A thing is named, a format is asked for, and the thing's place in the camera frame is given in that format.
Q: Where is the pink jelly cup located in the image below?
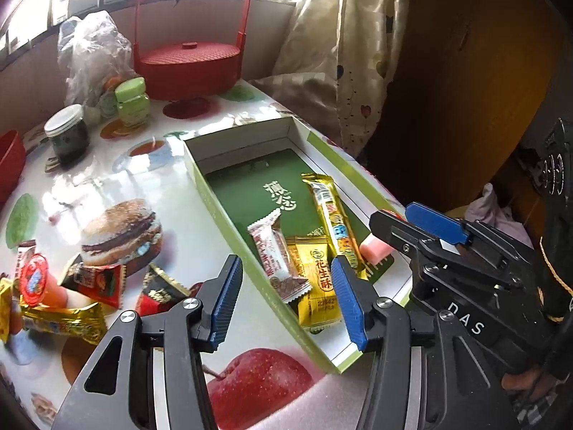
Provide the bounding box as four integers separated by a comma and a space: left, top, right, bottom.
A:
359, 234, 393, 266

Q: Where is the red black snack packet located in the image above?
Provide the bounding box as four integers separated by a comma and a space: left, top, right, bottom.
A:
135, 263, 191, 316
59, 254, 126, 310

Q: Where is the long gold snack bar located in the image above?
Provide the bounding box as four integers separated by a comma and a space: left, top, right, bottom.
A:
20, 303, 108, 345
301, 173, 368, 281

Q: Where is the yellow peanut candy packet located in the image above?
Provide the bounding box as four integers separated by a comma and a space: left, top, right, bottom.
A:
286, 236, 342, 331

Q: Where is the orange jelly cup red lid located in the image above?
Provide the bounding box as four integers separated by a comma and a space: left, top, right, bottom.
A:
19, 253, 68, 309

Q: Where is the white sesame nougat packet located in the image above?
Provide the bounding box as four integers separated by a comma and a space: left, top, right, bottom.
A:
13, 240, 36, 286

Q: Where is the person right hand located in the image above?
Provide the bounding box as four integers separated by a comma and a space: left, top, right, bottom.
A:
501, 367, 558, 395

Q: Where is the white foam sheet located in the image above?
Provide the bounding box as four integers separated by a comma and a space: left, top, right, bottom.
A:
251, 355, 372, 430

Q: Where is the green white gift box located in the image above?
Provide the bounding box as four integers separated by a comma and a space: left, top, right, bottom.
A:
184, 116, 405, 374

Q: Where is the floral cream curtain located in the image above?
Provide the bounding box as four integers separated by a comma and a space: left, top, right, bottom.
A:
253, 0, 409, 157

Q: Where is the dark jar white lid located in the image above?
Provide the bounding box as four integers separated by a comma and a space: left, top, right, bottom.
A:
44, 104, 90, 166

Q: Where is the red oval tray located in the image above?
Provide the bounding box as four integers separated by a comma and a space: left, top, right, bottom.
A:
0, 130, 26, 208

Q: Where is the green lidded jar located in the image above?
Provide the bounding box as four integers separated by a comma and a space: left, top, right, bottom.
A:
115, 77, 150, 128

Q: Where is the clear plastic bag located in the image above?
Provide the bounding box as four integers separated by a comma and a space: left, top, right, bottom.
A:
57, 11, 136, 119

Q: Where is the red basket with handle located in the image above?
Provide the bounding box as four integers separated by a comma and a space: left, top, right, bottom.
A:
133, 0, 251, 101

